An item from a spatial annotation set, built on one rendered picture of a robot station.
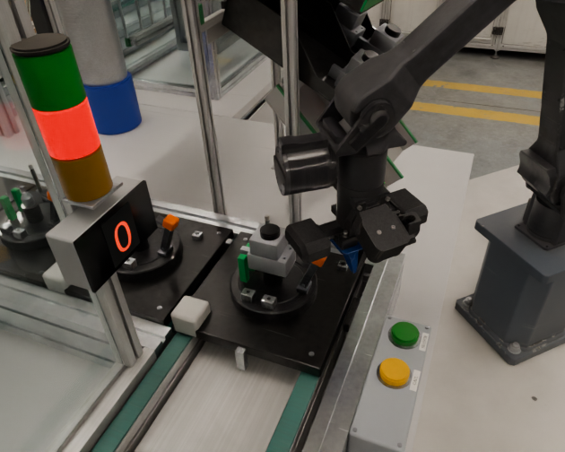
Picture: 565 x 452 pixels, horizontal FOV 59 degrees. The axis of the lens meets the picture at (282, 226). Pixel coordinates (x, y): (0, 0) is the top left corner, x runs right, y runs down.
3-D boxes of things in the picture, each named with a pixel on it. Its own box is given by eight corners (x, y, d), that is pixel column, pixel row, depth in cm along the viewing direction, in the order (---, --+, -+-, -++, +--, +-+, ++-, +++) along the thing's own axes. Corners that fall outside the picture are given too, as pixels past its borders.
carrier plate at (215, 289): (364, 267, 87) (365, 258, 85) (320, 378, 69) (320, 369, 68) (241, 239, 94) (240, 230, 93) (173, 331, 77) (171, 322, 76)
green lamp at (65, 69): (98, 93, 48) (82, 41, 45) (61, 115, 44) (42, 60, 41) (56, 87, 49) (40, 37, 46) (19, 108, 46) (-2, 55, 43)
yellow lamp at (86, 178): (122, 181, 54) (111, 141, 51) (92, 206, 50) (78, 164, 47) (85, 173, 56) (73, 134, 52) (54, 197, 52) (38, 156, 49)
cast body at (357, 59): (374, 95, 85) (394, 61, 80) (365, 106, 82) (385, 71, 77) (334, 69, 86) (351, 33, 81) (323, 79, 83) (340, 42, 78)
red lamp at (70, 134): (110, 140, 51) (98, 94, 48) (78, 163, 47) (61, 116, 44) (72, 133, 52) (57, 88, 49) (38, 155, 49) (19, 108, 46)
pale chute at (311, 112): (387, 186, 100) (404, 177, 97) (359, 221, 91) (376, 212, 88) (300, 73, 96) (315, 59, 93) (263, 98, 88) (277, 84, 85)
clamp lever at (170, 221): (172, 247, 86) (179, 218, 81) (166, 254, 85) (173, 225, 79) (155, 237, 86) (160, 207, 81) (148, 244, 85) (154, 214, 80)
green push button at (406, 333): (420, 334, 75) (421, 325, 73) (414, 353, 72) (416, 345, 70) (393, 326, 76) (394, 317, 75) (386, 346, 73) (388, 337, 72)
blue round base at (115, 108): (152, 117, 159) (142, 71, 150) (122, 138, 148) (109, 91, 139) (112, 110, 164) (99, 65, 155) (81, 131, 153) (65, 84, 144)
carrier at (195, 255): (234, 237, 95) (227, 182, 87) (165, 329, 78) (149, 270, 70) (130, 212, 103) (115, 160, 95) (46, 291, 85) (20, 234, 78)
